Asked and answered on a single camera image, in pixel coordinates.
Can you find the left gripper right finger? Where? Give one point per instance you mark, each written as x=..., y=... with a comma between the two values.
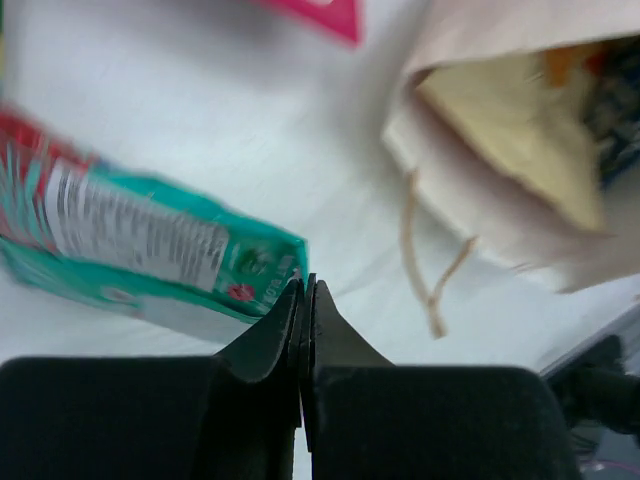
x=367, y=418

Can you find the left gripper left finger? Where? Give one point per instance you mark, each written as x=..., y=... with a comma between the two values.
x=230, y=415

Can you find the teal snack packet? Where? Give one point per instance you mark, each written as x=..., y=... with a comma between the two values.
x=80, y=227

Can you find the beige paper bag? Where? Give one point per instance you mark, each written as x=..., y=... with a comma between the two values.
x=458, y=204

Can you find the red snack packet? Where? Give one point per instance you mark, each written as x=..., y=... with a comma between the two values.
x=343, y=19

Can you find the green snack packet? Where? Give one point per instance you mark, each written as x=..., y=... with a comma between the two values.
x=2, y=50

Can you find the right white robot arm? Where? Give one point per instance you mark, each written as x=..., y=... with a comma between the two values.
x=596, y=384

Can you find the yellow snack packet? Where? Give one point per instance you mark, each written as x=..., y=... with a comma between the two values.
x=523, y=114

